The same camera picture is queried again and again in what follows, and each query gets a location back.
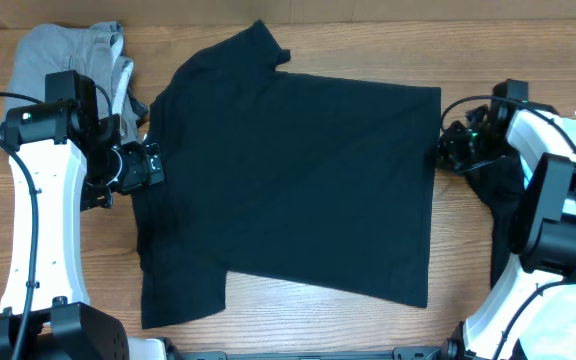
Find black t-shirt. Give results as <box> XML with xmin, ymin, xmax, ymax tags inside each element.
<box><xmin>132</xmin><ymin>22</ymin><xmax>441</xmax><ymax>329</ymax></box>

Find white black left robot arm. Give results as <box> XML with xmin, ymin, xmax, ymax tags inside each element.
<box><xmin>0</xmin><ymin>70</ymin><xmax>177</xmax><ymax>360</ymax></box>

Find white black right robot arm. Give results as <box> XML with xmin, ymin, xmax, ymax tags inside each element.
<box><xmin>434</xmin><ymin>80</ymin><xmax>576</xmax><ymax>359</ymax></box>

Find dark garment under pile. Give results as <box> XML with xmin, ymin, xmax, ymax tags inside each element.
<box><xmin>465</xmin><ymin>152</ymin><xmax>524</xmax><ymax>288</ymax></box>

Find folded grey shorts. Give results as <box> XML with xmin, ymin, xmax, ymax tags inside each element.
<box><xmin>8</xmin><ymin>21</ymin><xmax>148</xmax><ymax>144</ymax></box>

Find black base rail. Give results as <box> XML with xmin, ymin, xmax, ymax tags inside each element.
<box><xmin>168</xmin><ymin>343</ymin><xmax>459</xmax><ymax>360</ymax></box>

